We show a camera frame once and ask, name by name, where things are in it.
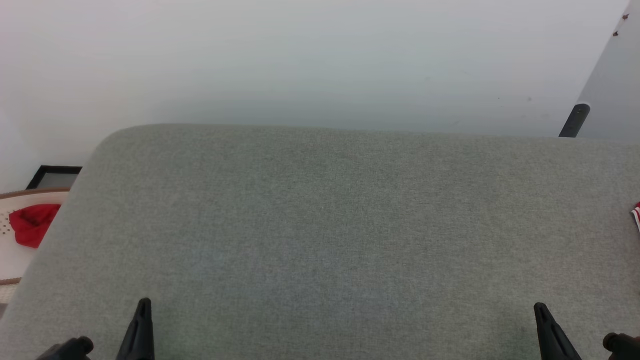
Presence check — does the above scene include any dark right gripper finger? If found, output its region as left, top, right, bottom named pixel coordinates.
left=533, top=302, right=583, bottom=360

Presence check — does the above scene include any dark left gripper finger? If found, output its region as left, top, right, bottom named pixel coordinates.
left=116, top=297, right=156, bottom=360

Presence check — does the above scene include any white laundry basket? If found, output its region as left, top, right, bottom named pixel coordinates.
left=0, top=187, right=71, bottom=286

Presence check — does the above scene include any red cloth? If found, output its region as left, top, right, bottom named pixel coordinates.
left=9, top=203, right=62, bottom=249

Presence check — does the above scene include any grey door panel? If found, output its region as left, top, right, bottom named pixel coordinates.
left=575, top=0, right=640, bottom=143

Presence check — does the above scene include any black rectangular frame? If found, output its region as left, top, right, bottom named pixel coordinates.
left=26, top=165, right=83, bottom=190

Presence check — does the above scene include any black cylindrical post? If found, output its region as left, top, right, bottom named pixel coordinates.
left=558, top=103, right=591, bottom=138

